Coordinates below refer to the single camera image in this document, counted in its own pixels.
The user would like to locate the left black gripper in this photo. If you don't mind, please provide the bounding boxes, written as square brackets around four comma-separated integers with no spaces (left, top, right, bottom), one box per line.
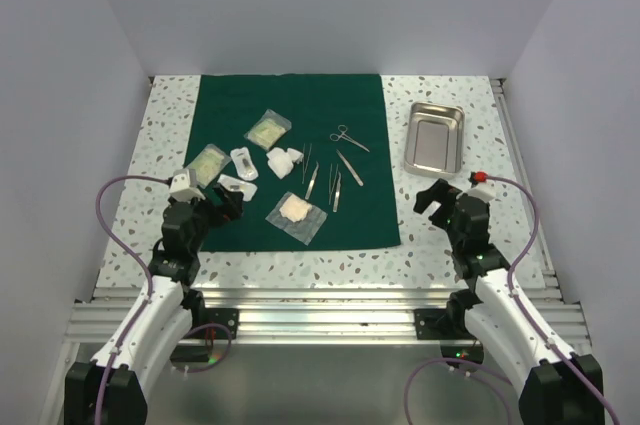
[181,182,242,254]

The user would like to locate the suture packet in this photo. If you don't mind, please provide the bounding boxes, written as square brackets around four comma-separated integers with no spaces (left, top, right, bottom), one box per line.
[230,147,259,182]
[218,174,258,202]

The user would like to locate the white gauze pad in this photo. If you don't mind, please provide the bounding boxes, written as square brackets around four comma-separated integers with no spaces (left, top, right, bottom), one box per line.
[266,147,304,179]

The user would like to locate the thin dark tweezers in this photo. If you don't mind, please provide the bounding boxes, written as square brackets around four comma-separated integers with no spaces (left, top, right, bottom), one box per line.
[301,143,313,182]

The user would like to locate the curved steel tweezers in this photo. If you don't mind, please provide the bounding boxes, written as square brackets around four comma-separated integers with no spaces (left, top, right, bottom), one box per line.
[304,161,319,200]

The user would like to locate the straight steel tweezers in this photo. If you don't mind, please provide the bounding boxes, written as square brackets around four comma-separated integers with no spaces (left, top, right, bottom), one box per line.
[336,150,364,187]

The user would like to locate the short steel tweezers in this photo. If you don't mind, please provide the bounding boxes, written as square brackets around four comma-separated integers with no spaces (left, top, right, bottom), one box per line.
[332,171,341,213]

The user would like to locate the long thin tweezers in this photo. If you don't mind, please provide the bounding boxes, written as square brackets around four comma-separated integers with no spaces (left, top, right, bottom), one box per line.
[328,164,338,203]

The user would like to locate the steel forceps scissors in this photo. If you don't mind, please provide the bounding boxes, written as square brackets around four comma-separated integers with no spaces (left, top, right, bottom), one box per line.
[329,124,370,153]

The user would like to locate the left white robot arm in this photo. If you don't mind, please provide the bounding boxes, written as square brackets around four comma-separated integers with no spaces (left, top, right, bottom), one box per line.
[63,185,243,424]

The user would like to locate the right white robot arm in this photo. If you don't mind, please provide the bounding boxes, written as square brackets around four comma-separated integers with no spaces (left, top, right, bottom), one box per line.
[413,172,605,424]

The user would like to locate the dark green surgical cloth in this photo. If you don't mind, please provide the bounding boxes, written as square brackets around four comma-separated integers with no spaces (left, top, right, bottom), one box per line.
[186,74,401,252]

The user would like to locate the near glove packet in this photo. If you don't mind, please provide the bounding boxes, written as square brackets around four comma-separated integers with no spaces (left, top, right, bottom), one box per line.
[185,144,231,188]

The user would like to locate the glove packet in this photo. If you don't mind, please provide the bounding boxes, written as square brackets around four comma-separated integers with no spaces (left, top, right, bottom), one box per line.
[185,144,231,188]
[245,109,292,151]

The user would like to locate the stainless steel tray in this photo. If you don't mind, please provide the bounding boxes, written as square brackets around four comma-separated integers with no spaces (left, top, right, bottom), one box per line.
[403,102,465,178]

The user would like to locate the bagged cotton pad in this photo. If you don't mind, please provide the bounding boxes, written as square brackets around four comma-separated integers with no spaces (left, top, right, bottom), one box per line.
[265,192,327,245]

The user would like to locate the far glove packet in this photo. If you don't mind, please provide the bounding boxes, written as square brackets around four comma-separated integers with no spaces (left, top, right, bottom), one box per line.
[245,109,292,151]

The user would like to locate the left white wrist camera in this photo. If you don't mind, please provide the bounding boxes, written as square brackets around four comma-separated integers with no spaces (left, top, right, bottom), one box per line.
[169,168,205,202]

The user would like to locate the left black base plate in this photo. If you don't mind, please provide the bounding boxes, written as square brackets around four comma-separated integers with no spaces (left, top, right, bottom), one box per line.
[170,308,239,365]

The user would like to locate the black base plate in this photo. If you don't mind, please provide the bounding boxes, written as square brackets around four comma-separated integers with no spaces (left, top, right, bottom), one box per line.
[413,308,485,364]
[170,308,239,365]

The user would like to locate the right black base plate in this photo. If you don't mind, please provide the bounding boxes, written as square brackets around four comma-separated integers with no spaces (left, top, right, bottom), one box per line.
[413,308,485,364]

